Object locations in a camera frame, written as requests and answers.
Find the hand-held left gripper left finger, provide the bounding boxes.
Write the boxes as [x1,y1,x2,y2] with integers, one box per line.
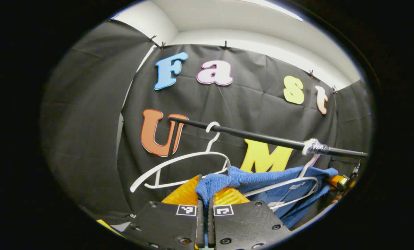
[125,175,205,250]

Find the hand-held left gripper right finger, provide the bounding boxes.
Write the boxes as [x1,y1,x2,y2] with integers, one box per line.
[207,187,293,250]

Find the white plastic hanger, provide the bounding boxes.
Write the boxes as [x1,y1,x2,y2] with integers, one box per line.
[243,153,321,211]
[130,121,231,193]

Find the blue shirt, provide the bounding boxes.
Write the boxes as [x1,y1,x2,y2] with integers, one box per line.
[194,166,339,230]

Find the black clothes rack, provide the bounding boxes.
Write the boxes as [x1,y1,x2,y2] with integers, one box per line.
[168,116,369,159]

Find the silver tape wrap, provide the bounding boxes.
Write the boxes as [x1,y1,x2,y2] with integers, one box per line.
[301,138,330,156]

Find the black backdrop cloth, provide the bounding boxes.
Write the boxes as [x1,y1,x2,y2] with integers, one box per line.
[40,19,373,230]

